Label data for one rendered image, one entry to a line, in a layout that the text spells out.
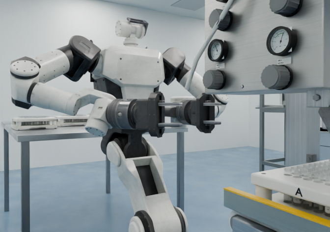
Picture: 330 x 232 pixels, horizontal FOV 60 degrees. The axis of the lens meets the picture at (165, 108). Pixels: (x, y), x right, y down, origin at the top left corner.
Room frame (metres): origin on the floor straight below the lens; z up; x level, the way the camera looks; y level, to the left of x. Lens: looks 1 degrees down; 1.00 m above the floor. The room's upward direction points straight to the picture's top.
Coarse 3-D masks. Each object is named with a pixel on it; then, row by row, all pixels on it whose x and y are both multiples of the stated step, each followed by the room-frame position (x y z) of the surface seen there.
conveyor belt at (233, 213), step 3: (231, 213) 0.53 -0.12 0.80; (234, 213) 0.52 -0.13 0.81; (237, 213) 0.52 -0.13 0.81; (240, 213) 0.51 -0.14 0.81; (231, 216) 0.53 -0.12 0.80; (243, 216) 0.51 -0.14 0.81; (246, 216) 0.50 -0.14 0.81; (249, 219) 0.49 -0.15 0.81; (252, 219) 0.49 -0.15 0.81; (258, 222) 0.48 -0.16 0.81; (261, 222) 0.47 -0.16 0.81; (264, 225) 0.47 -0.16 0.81; (267, 225) 0.46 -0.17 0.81; (231, 228) 0.53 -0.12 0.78; (270, 228) 0.46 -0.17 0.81; (273, 228) 0.45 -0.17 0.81; (276, 231) 0.45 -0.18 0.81; (279, 231) 0.44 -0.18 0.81
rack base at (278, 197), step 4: (272, 196) 0.51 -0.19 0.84; (276, 196) 0.51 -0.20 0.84; (280, 196) 0.51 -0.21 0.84; (272, 200) 0.49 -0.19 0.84; (276, 200) 0.49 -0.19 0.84; (280, 200) 0.49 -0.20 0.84; (284, 204) 0.47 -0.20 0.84; (288, 204) 0.47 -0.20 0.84; (292, 204) 0.47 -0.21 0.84; (296, 208) 0.45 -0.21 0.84; (300, 208) 0.45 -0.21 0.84; (312, 208) 0.45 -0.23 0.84; (308, 212) 0.44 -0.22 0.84; (312, 212) 0.44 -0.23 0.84; (324, 212) 0.44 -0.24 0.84; (320, 216) 0.42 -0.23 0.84; (324, 216) 0.42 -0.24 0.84
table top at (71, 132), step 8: (8, 128) 1.96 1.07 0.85; (64, 128) 1.92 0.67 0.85; (72, 128) 1.92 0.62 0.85; (80, 128) 1.92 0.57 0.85; (168, 128) 1.97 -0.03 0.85; (16, 136) 1.51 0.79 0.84; (24, 136) 1.49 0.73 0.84; (32, 136) 1.51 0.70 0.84; (40, 136) 1.53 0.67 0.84; (48, 136) 1.55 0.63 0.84; (56, 136) 1.57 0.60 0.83; (64, 136) 1.59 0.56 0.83; (72, 136) 1.62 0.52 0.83; (80, 136) 1.64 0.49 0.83; (88, 136) 1.67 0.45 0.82; (96, 136) 1.69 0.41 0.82
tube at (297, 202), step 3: (294, 171) 0.47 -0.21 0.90; (297, 171) 0.47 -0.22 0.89; (300, 171) 0.47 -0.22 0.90; (294, 174) 0.47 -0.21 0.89; (297, 174) 0.46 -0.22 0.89; (300, 174) 0.46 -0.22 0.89; (297, 177) 0.46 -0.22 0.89; (300, 177) 0.46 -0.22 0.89; (294, 198) 0.47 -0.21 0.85; (297, 198) 0.46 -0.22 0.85; (294, 201) 0.47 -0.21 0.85; (297, 201) 0.46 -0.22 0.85; (300, 201) 0.46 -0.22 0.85; (294, 204) 0.47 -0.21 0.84; (297, 204) 0.46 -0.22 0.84; (300, 204) 0.46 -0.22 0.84
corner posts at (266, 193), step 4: (256, 188) 0.49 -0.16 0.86; (260, 188) 0.48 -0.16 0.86; (264, 188) 0.48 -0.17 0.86; (256, 192) 0.49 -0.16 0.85; (260, 192) 0.48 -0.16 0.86; (264, 192) 0.48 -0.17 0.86; (268, 192) 0.48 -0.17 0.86; (260, 196) 0.48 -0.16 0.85; (264, 196) 0.48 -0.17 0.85; (268, 196) 0.48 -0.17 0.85
